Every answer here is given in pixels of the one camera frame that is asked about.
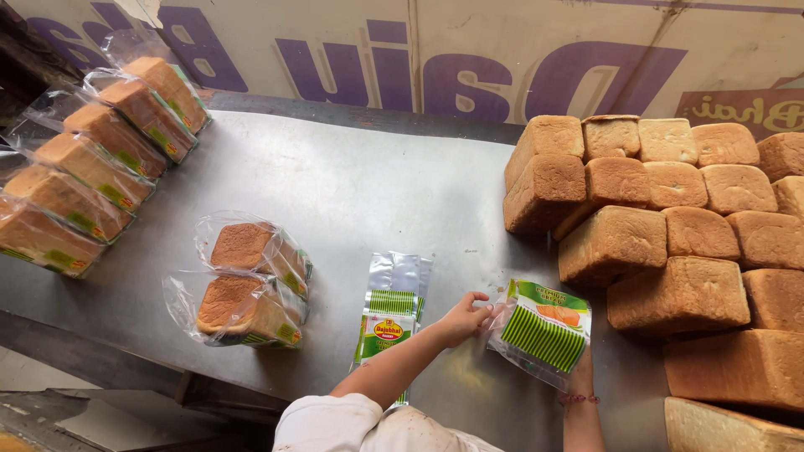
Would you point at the person's right hand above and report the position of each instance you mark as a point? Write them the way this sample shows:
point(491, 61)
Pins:
point(582, 371)

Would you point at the person's left hand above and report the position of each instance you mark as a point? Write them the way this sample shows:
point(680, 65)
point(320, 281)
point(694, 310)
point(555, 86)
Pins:
point(462, 321)

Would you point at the green striped bread bag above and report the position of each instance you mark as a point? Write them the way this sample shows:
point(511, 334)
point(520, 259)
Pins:
point(541, 333)

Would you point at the stack of empty bread bags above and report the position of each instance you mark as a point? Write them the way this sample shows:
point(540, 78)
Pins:
point(390, 314)

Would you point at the person's white shirt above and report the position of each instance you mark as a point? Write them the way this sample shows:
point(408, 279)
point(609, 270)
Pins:
point(370, 427)

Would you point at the heap of unwrapped bread loaves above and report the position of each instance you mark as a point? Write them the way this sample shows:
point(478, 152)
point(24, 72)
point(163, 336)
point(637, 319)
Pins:
point(684, 263)

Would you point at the bagged bread loaf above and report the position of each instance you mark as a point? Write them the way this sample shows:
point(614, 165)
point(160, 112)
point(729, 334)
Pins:
point(245, 311)
point(257, 251)

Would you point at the purple printed banner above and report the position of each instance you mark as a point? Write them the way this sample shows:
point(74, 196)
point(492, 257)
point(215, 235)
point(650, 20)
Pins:
point(439, 56)

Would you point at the grey lower shelf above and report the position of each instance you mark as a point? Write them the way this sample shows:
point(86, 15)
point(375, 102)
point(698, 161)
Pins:
point(107, 420)

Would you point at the row of bagged loaves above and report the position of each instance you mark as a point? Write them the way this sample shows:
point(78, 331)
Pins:
point(94, 166)

